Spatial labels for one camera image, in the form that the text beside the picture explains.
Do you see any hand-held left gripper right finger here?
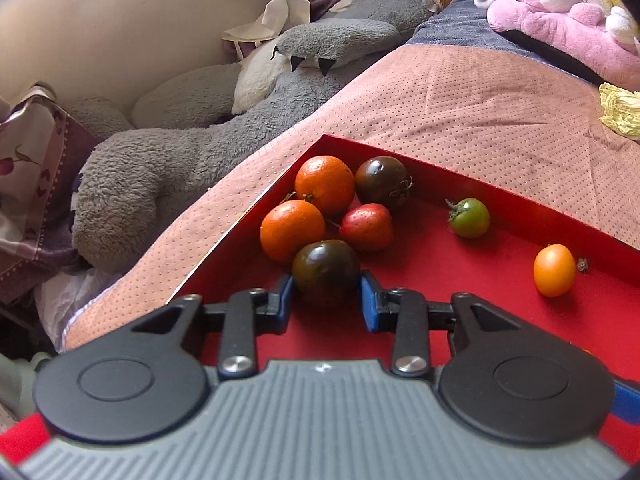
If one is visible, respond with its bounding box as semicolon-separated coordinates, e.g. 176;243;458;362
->
359;269;521;377

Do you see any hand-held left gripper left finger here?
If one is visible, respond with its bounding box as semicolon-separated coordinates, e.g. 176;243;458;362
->
131;274;296;380

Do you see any dark brown tomato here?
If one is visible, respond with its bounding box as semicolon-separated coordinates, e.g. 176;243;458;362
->
292;240;362;307
355;156;414;209

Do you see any small red fruit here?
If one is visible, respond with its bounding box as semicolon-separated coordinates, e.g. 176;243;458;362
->
340;203;394;252

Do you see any red cardboard box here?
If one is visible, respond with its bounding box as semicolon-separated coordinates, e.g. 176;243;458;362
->
167;134;640;411

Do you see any green tomato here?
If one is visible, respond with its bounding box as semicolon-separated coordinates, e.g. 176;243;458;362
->
446;197;491;239

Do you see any small oval orange fruit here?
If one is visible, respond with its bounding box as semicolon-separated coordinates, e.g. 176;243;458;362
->
533;243;577;298

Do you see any orange mandarin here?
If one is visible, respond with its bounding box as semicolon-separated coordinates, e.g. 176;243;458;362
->
294;155;356;217
260;200;327;263

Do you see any grey plush toy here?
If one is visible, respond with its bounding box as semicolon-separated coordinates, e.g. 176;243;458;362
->
70;0;436;273

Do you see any clear plastic bag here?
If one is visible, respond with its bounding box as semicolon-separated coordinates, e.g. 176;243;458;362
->
35;265;126;353

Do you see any pink dotted bedspread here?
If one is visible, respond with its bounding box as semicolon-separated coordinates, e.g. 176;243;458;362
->
65;42;640;351

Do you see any cream tote bag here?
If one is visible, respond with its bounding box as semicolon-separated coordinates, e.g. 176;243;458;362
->
222;0;311;61

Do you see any floral patterned cloth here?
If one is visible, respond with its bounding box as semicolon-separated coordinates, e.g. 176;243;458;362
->
0;85;103;303

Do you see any grey-blue blanket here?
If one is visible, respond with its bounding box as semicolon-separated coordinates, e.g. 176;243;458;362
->
407;0;601;86

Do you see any napa cabbage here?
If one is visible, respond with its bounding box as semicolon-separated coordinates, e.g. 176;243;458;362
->
598;82;640;141

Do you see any pink plush toy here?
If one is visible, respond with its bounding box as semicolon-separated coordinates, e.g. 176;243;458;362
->
474;0;640;78

